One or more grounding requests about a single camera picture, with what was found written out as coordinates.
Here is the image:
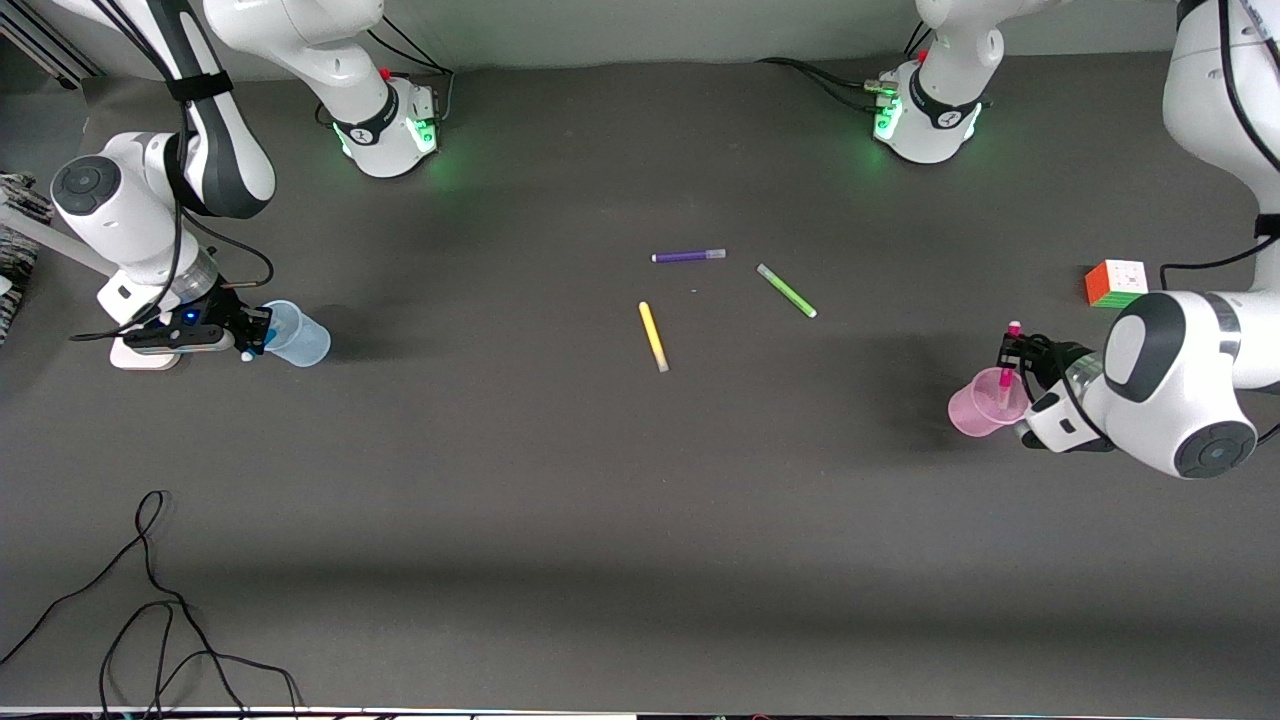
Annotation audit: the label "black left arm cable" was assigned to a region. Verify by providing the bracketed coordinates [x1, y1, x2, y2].
[1158, 0, 1280, 293]

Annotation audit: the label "colourful puzzle cube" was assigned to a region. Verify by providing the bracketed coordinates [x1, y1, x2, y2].
[1084, 259, 1150, 310]

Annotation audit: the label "aluminium frame rail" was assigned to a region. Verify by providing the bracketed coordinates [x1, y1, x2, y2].
[0, 0, 104, 91]

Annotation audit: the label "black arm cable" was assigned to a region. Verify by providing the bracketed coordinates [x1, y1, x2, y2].
[68, 0, 275, 344]
[1158, 0, 1280, 293]

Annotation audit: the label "black left base cables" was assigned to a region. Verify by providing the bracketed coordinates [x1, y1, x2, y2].
[755, 22, 936, 113]

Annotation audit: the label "green marker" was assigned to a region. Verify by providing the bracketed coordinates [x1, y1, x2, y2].
[756, 263, 819, 320]

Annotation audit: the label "black right base cables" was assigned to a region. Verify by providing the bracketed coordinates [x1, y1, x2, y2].
[365, 18, 457, 126]

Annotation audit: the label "striped grey cloth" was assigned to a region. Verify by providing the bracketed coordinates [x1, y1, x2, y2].
[0, 171, 53, 347]

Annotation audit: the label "pink marker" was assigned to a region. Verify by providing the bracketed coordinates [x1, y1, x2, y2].
[997, 320, 1024, 412]

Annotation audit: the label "translucent blue plastic cup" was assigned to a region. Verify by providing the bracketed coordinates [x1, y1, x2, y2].
[258, 299, 332, 369]

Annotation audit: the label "yellow marker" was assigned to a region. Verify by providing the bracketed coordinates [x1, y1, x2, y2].
[638, 300, 670, 374]

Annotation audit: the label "pink plastic cup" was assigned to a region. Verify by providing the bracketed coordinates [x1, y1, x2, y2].
[947, 366, 1032, 439]

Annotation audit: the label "white flat bar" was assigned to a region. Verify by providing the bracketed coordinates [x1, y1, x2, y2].
[0, 203, 117, 280]

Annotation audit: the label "black base cables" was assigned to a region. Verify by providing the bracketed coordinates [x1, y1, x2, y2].
[365, 18, 457, 126]
[755, 22, 936, 113]

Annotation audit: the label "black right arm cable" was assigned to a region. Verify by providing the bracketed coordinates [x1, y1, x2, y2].
[68, 0, 275, 344]

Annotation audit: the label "white flat rounded box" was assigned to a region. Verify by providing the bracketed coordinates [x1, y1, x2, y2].
[109, 338, 184, 372]

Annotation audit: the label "thin black table cable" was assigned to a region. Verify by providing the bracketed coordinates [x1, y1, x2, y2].
[0, 489, 304, 720]

